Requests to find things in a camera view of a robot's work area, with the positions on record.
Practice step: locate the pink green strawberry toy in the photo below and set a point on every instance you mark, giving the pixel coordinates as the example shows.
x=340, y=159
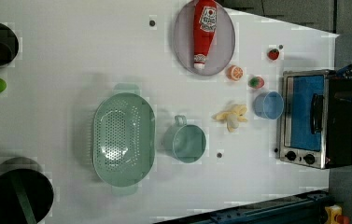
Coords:
x=256, y=82

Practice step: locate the green mug with handle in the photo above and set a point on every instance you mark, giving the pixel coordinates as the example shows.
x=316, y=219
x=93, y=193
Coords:
x=184, y=142

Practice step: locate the grey round plate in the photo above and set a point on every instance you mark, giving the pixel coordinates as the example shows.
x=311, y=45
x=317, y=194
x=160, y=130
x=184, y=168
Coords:
x=222, y=46

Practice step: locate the green oval colander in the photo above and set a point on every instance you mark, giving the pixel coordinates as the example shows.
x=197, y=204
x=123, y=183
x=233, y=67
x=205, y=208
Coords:
x=123, y=134

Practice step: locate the blue cup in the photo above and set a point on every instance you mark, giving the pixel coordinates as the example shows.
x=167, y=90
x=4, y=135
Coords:
x=269, y=105

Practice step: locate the black round pot lower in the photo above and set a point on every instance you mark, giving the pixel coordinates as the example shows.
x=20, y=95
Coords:
x=26, y=194

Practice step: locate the red plush ketchup bottle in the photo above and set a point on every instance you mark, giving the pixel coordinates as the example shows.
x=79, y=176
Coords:
x=204, y=29

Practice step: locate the yellow plush banana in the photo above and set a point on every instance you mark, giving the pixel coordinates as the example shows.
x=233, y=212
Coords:
x=232, y=117

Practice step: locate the small red strawberry toy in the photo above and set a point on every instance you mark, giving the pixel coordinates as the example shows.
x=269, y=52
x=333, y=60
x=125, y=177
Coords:
x=273, y=54

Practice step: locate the orange slice toy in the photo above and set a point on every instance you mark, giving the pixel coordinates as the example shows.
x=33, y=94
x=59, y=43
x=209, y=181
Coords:
x=235, y=73

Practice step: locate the silver black toaster oven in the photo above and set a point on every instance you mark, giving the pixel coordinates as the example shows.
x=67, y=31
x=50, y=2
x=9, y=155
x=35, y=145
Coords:
x=316, y=127

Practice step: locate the yellow red clamp tool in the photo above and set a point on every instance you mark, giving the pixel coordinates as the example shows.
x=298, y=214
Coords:
x=335, y=215

